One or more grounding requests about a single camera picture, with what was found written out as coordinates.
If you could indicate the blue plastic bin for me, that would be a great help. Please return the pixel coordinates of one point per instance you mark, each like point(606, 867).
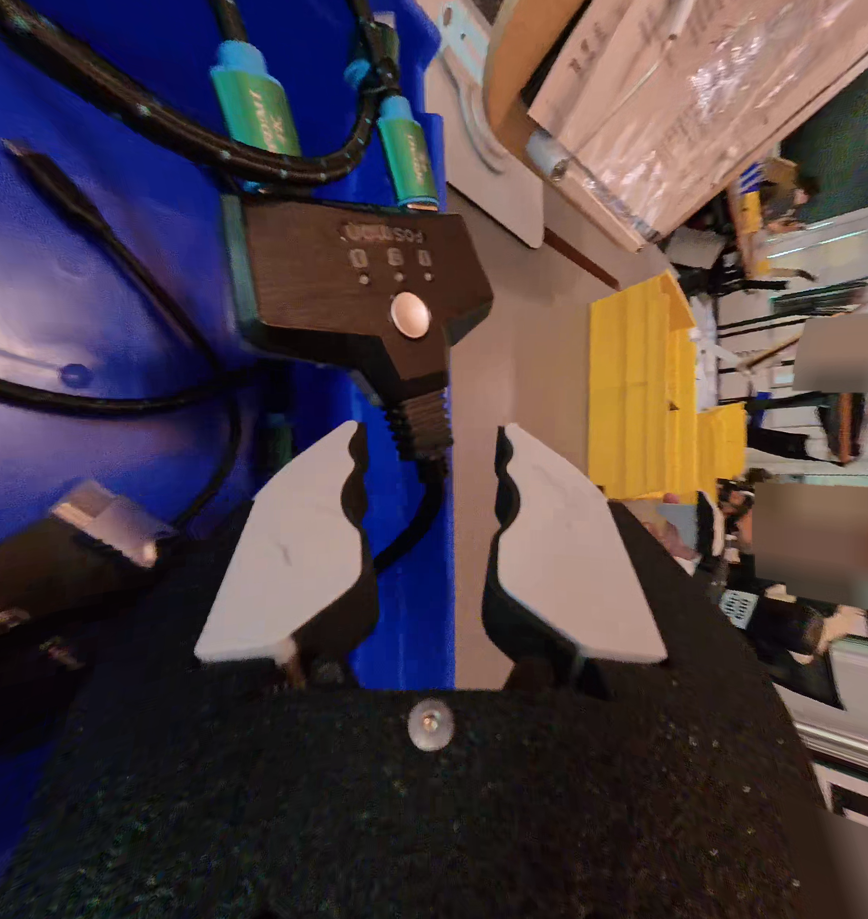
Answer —
point(118, 287)

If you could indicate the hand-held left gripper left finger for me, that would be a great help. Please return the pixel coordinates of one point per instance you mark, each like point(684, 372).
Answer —
point(290, 553)

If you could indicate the wooden document stand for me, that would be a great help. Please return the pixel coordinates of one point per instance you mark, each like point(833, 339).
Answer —
point(520, 64)

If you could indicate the black hdmi switch box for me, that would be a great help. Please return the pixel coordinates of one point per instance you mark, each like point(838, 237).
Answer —
point(319, 273)

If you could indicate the laminated instruction sheet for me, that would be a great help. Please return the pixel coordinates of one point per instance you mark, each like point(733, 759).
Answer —
point(692, 93)

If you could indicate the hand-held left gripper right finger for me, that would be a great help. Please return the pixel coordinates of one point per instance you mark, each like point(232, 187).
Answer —
point(577, 567)

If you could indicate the yellow plastic bin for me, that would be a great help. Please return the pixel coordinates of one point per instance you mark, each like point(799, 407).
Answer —
point(635, 388)
point(721, 452)

